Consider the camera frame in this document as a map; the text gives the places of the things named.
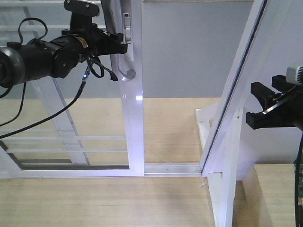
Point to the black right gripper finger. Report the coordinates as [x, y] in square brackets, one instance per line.
[264, 95]
[265, 120]

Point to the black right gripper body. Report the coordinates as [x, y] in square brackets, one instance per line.
[287, 104]

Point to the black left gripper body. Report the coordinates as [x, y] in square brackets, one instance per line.
[81, 44]

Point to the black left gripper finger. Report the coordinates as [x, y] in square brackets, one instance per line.
[114, 44]

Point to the grey door handle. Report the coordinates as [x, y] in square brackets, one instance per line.
[118, 21]

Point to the white sliding glass door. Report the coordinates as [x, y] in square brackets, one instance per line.
[107, 112]

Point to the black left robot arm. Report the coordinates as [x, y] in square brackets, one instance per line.
[56, 58]

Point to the aluminium door floor track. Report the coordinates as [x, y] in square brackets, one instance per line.
[191, 169]

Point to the light wooden box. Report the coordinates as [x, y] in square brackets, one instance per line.
[265, 197]

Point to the white wooden support brace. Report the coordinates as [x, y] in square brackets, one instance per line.
[222, 171]

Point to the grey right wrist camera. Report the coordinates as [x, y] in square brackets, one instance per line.
[294, 75]

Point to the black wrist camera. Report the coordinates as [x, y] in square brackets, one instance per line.
[82, 12]

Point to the white door frame post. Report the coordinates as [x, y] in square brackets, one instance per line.
[260, 31]

